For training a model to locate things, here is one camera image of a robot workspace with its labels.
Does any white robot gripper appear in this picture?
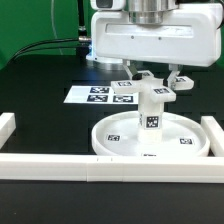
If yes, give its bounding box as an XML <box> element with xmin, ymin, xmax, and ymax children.
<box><xmin>91</xmin><ymin>3</ymin><xmax>223</xmax><ymax>88</ymax></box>

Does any white cross-shaped table base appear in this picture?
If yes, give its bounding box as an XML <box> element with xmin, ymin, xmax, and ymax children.
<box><xmin>111</xmin><ymin>72</ymin><xmax>194</xmax><ymax>103</ymax></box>

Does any white round table top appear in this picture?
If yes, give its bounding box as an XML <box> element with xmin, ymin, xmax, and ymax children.
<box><xmin>91</xmin><ymin>111</ymin><xmax>210</xmax><ymax>158</ymax></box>

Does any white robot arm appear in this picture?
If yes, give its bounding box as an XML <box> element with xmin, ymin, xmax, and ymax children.
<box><xmin>87</xmin><ymin>0</ymin><xmax>224</xmax><ymax>90</ymax></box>

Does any white sheet with markers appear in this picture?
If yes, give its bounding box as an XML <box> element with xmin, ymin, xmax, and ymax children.
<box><xmin>64</xmin><ymin>85</ymin><xmax>138</xmax><ymax>105</ymax></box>

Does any black cable bundle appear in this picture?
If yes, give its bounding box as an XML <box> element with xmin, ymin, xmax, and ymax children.
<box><xmin>6</xmin><ymin>0</ymin><xmax>93</xmax><ymax>64</ymax></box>

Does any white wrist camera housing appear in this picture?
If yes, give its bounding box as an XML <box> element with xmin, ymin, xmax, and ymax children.
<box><xmin>90</xmin><ymin>0</ymin><xmax>126</xmax><ymax>10</ymax></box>

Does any white right fence rail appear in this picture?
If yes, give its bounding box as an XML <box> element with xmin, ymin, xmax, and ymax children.
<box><xmin>201</xmin><ymin>116</ymin><xmax>224</xmax><ymax>157</ymax></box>

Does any white fence rail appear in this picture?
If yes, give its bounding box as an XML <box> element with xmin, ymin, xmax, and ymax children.
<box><xmin>201</xmin><ymin>116</ymin><xmax>224</xmax><ymax>157</ymax></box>
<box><xmin>0</xmin><ymin>113</ymin><xmax>16</xmax><ymax>149</ymax></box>
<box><xmin>0</xmin><ymin>153</ymin><xmax>224</xmax><ymax>183</ymax></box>

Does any thin white cable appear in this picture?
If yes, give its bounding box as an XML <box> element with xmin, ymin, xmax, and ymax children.
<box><xmin>50</xmin><ymin>0</ymin><xmax>64</xmax><ymax>56</ymax></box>

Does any white left fence rail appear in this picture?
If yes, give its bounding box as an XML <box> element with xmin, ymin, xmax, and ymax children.
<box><xmin>0</xmin><ymin>113</ymin><xmax>16</xmax><ymax>149</ymax></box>

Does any white front fence rail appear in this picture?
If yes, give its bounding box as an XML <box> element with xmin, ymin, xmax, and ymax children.
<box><xmin>0</xmin><ymin>153</ymin><xmax>224</xmax><ymax>183</ymax></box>

